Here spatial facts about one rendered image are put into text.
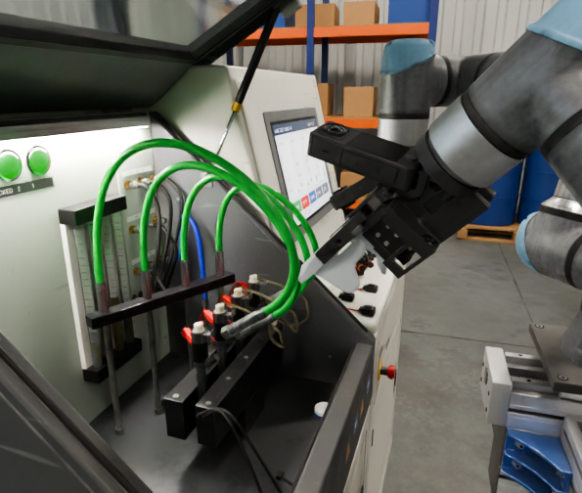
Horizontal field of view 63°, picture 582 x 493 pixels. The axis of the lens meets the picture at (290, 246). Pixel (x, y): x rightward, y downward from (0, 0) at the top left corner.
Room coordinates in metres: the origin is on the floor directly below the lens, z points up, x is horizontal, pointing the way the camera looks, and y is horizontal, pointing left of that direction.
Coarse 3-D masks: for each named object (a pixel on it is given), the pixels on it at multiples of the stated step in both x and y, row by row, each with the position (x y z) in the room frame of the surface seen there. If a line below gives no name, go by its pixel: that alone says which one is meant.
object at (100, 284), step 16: (144, 144) 0.76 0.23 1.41; (160, 144) 0.75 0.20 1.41; (176, 144) 0.74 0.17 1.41; (192, 144) 0.73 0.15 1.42; (224, 160) 0.72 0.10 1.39; (112, 176) 0.79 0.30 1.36; (240, 176) 0.70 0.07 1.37; (256, 192) 0.70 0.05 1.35; (96, 208) 0.79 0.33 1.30; (272, 208) 0.69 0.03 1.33; (96, 224) 0.80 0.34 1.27; (96, 240) 0.80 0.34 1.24; (288, 240) 0.68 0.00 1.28; (96, 256) 0.80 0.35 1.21; (96, 272) 0.80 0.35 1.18; (96, 288) 0.80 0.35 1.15; (288, 288) 0.68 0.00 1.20; (272, 304) 0.69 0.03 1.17
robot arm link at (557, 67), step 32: (576, 0) 0.35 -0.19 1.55; (544, 32) 0.35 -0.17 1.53; (576, 32) 0.34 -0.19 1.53; (512, 64) 0.37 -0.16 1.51; (544, 64) 0.35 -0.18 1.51; (576, 64) 0.34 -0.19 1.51; (480, 96) 0.38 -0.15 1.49; (512, 96) 0.36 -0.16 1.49; (544, 96) 0.35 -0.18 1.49; (576, 96) 0.33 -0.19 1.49; (480, 128) 0.38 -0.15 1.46; (512, 128) 0.37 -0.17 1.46; (544, 128) 0.35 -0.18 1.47
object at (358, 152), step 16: (320, 128) 0.49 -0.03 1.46; (336, 128) 0.48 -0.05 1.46; (352, 128) 0.50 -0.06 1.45; (320, 144) 0.47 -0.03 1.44; (336, 144) 0.46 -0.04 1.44; (352, 144) 0.46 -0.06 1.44; (368, 144) 0.47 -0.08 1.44; (384, 144) 0.47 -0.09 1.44; (336, 160) 0.47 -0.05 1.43; (352, 160) 0.46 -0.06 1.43; (368, 160) 0.45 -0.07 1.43; (384, 160) 0.44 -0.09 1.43; (400, 160) 0.44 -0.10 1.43; (416, 160) 0.44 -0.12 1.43; (368, 176) 0.45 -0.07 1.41; (384, 176) 0.44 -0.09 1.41; (400, 176) 0.43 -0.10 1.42; (416, 176) 0.44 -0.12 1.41
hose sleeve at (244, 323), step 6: (264, 306) 0.70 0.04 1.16; (252, 312) 0.71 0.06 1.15; (258, 312) 0.70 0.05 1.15; (264, 312) 0.69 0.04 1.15; (246, 318) 0.70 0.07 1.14; (252, 318) 0.70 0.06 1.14; (258, 318) 0.69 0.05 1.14; (264, 318) 0.70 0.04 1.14; (234, 324) 0.71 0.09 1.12; (240, 324) 0.70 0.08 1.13; (246, 324) 0.70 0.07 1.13; (252, 324) 0.70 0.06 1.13; (228, 330) 0.71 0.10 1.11; (234, 330) 0.71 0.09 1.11; (240, 330) 0.71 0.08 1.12
